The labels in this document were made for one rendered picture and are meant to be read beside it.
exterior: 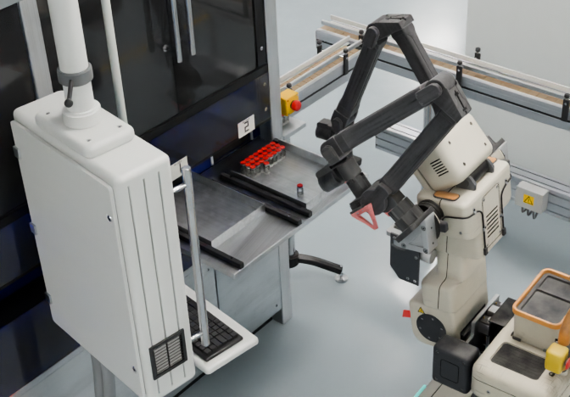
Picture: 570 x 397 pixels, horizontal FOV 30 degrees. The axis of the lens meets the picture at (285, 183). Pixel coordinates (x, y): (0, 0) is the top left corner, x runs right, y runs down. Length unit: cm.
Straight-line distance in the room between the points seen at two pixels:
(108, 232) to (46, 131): 32
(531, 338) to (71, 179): 137
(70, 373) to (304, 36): 361
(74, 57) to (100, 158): 25
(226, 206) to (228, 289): 53
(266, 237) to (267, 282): 79
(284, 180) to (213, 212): 30
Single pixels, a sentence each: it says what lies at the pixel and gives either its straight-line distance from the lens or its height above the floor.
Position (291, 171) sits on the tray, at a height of 88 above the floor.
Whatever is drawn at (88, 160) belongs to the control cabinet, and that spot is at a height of 155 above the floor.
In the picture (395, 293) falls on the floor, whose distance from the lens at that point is 458.
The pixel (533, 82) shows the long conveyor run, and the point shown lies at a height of 93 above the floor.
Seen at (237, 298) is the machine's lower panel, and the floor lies 31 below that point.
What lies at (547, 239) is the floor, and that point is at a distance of 495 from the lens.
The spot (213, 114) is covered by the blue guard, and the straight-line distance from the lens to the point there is 360.
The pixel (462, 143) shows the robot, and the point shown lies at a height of 135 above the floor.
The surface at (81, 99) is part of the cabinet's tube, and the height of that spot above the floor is 166.
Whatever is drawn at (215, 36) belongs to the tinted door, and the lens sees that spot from 351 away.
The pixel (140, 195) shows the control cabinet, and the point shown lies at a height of 148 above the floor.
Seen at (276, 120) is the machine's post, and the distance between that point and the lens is 388.
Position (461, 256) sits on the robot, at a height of 100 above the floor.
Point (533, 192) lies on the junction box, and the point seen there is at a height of 54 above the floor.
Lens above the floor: 293
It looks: 34 degrees down
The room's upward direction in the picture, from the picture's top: 3 degrees counter-clockwise
